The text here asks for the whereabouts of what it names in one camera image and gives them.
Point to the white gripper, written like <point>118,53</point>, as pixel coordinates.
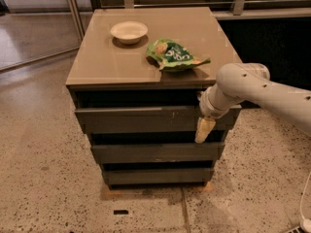
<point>207,109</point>

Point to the grey top drawer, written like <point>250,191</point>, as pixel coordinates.
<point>138,119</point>

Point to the grey drawer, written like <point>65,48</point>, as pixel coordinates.
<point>196,175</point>
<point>138,119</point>
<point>157,152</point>

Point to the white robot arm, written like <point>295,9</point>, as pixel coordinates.
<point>238,82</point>

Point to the grey middle drawer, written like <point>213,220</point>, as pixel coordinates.
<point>157,152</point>

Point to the grey drawer cabinet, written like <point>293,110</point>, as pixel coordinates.
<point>109,74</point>

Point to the grey bottom drawer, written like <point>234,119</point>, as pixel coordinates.
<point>196,175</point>

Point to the green chip bag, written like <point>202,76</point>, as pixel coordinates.
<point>172,57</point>

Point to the white bowl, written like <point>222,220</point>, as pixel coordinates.
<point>129,32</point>

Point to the metal railing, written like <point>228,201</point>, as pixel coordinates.
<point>200,0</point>

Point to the metal door frame post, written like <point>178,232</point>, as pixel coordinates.
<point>76,18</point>

